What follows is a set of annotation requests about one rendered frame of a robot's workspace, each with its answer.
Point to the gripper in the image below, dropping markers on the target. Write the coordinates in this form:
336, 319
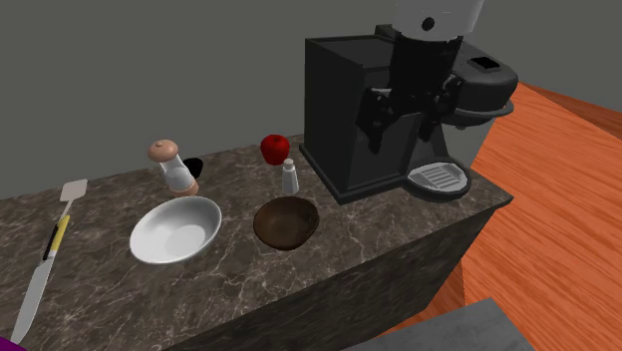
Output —
418, 68

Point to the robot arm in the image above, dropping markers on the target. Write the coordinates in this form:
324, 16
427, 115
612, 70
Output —
437, 14

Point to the black coffee machine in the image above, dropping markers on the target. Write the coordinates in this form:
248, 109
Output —
340, 112

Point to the small white salt shaker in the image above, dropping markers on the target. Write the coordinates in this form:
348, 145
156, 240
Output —
290, 181

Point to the red apple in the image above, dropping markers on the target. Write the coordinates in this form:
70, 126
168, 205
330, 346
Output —
275, 148

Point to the dark brown bowl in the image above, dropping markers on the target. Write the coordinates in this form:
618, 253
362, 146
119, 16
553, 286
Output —
285, 223

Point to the small black object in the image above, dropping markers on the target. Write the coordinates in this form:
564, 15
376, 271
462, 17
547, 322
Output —
195, 167

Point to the white bowl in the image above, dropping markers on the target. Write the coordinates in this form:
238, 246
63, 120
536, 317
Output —
175, 236

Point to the grey spatula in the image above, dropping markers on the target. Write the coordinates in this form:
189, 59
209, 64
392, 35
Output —
73, 190

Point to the purple object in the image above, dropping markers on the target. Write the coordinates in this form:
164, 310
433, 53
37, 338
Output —
10, 345

